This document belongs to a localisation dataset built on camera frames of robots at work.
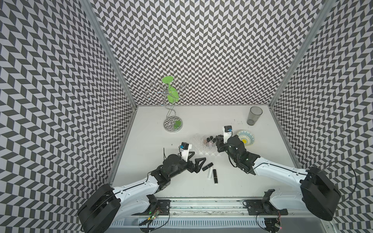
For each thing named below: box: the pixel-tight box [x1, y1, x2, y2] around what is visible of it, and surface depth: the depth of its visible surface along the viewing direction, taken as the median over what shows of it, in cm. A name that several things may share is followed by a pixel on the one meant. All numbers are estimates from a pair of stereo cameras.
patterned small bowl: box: [237, 130, 255, 146], surface depth 99 cm
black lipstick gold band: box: [212, 168, 219, 185], surface depth 84 cm
